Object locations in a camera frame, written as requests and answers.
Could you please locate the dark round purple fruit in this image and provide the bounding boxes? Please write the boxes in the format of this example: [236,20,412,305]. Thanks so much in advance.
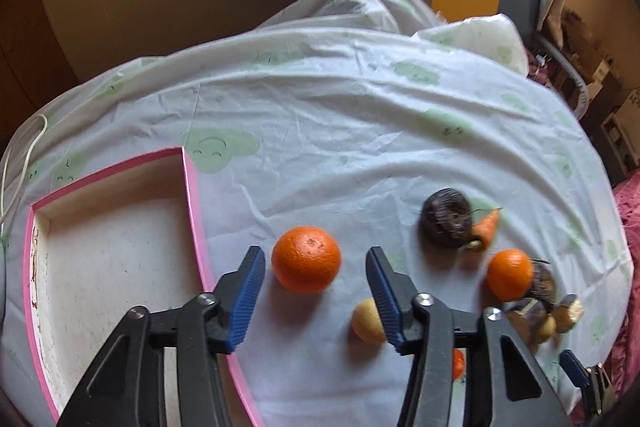
[419,187,473,249]

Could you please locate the large orange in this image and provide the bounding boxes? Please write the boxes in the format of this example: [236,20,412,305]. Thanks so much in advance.
[271,227,342,295]

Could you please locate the red cherry tomato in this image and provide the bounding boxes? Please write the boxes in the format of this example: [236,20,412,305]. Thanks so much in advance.
[452,349,466,381]

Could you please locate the small orange carrot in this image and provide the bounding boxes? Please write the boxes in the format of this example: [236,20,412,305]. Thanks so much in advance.
[466,208,501,251]

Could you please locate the tan round longan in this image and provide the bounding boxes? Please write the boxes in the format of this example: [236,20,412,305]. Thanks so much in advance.
[350,298,386,345]

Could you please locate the pink-rimmed white tray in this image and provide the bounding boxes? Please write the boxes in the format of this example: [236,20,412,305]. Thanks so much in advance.
[23,146,232,425]

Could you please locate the small tan round fruit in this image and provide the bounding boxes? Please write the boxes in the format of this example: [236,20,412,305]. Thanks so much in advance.
[534,314,556,345]

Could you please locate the white patterned tablecloth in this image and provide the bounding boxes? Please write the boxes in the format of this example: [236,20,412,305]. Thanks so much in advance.
[1,0,634,426]

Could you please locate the white kettle power cord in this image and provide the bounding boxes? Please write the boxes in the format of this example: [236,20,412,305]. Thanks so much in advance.
[0,112,49,228]

